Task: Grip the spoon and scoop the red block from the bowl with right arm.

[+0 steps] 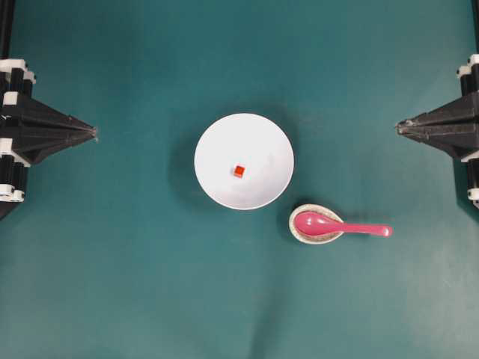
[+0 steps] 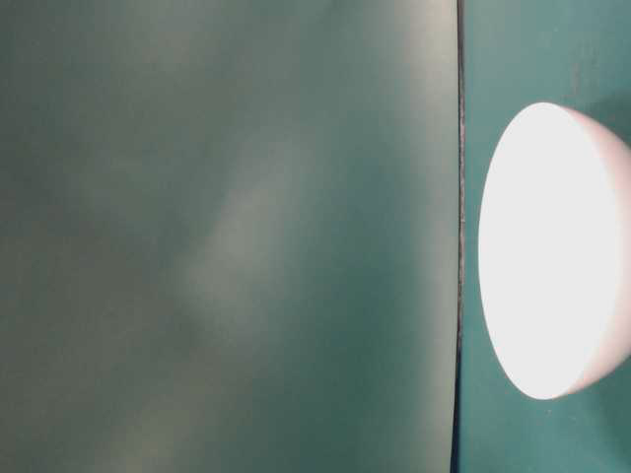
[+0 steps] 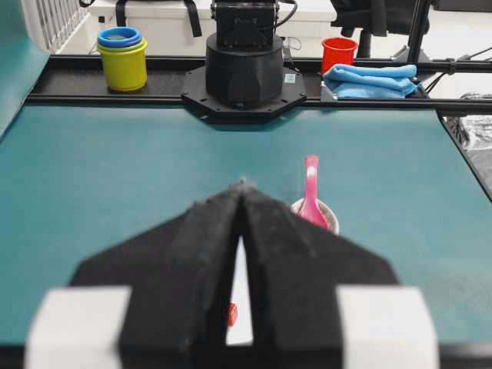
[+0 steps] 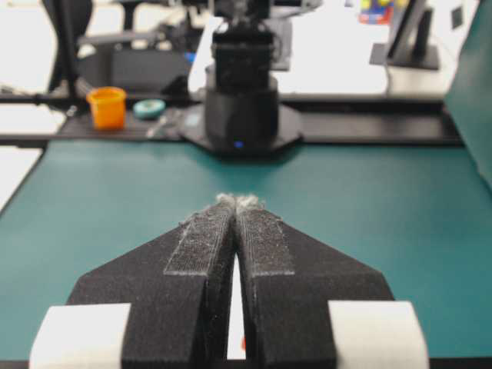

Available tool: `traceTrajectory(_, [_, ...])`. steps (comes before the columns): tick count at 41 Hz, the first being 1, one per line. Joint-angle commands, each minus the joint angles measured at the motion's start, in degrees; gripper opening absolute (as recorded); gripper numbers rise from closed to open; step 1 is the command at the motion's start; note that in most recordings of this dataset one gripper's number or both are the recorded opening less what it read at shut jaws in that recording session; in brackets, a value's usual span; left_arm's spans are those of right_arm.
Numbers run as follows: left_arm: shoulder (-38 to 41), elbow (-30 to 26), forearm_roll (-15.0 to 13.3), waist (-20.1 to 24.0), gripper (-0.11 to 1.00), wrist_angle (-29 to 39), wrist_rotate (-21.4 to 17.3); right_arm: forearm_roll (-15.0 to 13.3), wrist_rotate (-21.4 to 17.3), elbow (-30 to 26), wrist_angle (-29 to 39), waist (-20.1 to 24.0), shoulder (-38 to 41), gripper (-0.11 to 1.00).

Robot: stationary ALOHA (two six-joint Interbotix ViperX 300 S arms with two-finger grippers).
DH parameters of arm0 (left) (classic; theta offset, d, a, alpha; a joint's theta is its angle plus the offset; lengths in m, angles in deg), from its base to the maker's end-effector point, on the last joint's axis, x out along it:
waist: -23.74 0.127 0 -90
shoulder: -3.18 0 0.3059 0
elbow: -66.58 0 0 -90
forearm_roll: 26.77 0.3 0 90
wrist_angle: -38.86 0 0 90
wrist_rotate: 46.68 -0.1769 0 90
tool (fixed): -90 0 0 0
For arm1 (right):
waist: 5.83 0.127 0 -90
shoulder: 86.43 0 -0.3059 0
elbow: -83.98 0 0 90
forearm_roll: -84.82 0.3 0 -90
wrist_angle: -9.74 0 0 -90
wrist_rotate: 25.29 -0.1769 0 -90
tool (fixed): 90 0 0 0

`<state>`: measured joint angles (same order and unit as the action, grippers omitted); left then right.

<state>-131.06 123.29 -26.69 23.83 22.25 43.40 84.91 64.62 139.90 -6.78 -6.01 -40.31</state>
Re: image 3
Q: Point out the blue plastic cup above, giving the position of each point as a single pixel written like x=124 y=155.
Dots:
x=117 y=33

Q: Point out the small red block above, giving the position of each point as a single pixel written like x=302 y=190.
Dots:
x=232 y=314

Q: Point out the black aluminium rail frame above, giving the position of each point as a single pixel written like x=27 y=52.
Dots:
x=79 y=79

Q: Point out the yellow plastic cup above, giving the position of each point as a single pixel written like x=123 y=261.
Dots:
x=125 y=68

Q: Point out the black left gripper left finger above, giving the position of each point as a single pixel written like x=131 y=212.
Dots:
x=158 y=300

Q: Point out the small speckled holder cup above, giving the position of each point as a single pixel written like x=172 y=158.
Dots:
x=328 y=214

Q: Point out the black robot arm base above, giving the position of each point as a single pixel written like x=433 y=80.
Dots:
x=244 y=75

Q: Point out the pink plastic spoon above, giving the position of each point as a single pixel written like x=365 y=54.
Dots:
x=310 y=210

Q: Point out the white ceramic bowl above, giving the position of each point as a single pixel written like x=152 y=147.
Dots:
x=241 y=332

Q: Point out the red plastic cup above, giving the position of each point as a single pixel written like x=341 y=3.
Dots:
x=337 y=51

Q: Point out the black office chair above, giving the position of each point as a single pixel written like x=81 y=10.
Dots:
x=379 y=18

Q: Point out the folded blue cloth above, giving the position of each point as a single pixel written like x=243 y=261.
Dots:
x=348 y=81

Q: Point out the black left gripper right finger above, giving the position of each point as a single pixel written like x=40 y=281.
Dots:
x=320 y=301

